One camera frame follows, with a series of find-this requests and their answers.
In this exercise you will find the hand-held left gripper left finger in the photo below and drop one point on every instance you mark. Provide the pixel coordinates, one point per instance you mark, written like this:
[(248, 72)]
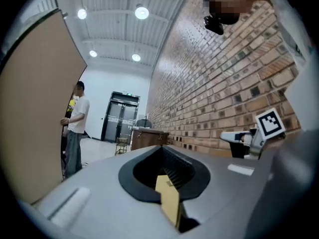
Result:
[(94, 195)]

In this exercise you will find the round ceiling lamp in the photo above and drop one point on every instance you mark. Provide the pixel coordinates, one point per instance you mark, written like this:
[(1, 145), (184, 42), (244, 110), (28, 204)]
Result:
[(142, 12), (93, 53), (136, 57), (82, 13)]

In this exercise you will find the person's white printed shirt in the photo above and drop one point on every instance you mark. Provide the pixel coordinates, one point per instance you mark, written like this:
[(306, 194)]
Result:
[(294, 21)]

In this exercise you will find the small metal rack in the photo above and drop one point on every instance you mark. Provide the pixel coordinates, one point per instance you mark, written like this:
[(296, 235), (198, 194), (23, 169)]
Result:
[(122, 146)]

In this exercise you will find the black double door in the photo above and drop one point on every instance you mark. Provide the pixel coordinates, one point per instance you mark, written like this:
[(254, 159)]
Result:
[(120, 123)]

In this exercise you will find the black head-worn camera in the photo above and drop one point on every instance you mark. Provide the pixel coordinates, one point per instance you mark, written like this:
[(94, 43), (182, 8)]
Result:
[(213, 25)]

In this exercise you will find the person's head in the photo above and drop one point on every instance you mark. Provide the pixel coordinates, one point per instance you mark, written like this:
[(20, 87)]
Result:
[(224, 4)]

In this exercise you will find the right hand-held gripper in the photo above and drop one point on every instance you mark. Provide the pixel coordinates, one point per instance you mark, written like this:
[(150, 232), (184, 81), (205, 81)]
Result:
[(270, 122)]

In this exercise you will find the dark wooden cabinet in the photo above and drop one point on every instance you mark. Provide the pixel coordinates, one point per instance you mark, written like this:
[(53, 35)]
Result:
[(149, 138)]

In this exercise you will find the brown partition board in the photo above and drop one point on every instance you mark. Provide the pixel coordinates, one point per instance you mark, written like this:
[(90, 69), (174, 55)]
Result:
[(37, 108)]

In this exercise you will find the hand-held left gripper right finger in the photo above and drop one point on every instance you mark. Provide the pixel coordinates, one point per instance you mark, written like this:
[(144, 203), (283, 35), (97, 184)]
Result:
[(224, 195)]

